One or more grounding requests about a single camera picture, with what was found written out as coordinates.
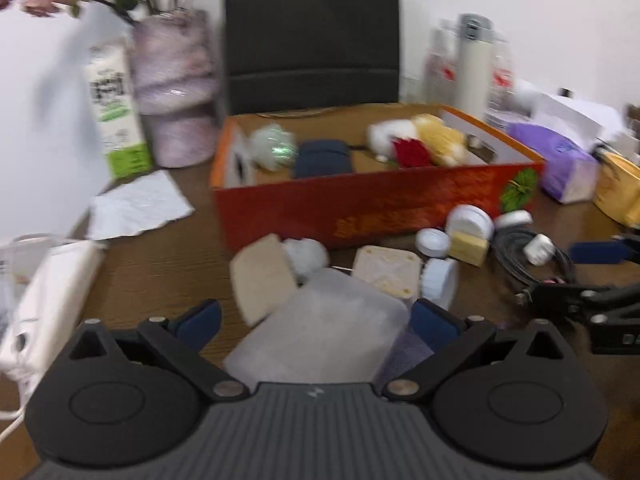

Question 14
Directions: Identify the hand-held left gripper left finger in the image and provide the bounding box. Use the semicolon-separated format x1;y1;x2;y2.
67;298;251;403

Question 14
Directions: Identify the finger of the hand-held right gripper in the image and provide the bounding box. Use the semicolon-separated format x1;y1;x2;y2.
516;281;640;322
570;236;640;266

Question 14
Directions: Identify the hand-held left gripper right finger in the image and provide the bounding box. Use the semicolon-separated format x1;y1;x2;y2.
382;298;569;403

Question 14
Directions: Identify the purple cloth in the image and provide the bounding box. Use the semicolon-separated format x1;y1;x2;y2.
375;330;437;386

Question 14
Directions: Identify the translucent plastic container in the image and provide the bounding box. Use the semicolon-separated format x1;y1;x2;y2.
223;267;411;386

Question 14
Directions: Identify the red cardboard box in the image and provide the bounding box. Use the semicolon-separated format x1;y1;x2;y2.
210;102;547;252

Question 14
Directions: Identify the wooden desktop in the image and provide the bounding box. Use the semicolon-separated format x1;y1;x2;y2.
0;157;640;480

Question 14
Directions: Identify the white plug adapter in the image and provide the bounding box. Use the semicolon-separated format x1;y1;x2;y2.
522;232;557;267

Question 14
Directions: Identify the yellow mug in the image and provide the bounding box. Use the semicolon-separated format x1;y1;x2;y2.
592;150;640;226

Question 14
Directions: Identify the cream square box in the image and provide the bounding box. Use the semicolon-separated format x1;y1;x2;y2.
352;245;424;302

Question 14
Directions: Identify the beige sponge block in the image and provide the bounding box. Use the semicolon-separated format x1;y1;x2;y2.
229;233;300;326

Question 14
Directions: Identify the yellow rectangular block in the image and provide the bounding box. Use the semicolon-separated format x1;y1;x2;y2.
447;231;490;267

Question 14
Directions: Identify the small white round lid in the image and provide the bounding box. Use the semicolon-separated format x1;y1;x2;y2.
415;228;452;260

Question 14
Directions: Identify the flat white oval lid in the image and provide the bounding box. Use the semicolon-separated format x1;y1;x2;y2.
492;209;534;233

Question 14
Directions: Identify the purple tissue pack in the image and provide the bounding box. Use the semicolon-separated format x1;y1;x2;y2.
507;121;601;205

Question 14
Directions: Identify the large white round lid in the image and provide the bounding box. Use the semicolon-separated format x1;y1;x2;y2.
445;204;496;241

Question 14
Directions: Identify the white pompom ball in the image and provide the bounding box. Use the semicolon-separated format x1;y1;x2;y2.
282;237;331;283

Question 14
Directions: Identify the crumpled white paper sheet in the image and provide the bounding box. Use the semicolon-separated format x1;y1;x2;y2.
87;170;196;241

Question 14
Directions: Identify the white power strip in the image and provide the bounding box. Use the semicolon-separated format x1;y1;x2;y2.
0;240;107;378

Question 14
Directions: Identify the red cloth flower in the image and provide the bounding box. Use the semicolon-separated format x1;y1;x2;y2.
392;137;434;169

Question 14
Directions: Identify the white yellow plush toy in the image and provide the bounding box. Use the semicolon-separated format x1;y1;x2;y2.
366;113;471;167

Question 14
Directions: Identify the navy blue case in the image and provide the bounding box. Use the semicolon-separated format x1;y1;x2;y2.
292;139;354;179

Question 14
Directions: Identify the clear plastic water bottle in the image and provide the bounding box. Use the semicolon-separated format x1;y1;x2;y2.
487;35;519;111
424;20;461;106

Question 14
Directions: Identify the white green milk carton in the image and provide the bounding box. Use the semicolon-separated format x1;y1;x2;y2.
82;42;155;181

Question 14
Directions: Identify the white thermos bottle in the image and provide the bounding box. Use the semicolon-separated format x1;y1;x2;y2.
452;12;497;122

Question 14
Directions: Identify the purple glass vase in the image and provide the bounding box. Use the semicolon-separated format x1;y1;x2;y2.
127;9;224;169

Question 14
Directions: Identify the black paper bag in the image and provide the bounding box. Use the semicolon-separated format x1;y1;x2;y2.
222;0;402;116

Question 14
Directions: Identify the black multi-head charging cable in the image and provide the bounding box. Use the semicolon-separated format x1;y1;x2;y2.
489;227;576;303

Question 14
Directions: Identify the white power cable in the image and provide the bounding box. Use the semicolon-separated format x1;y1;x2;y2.
0;377;32;442

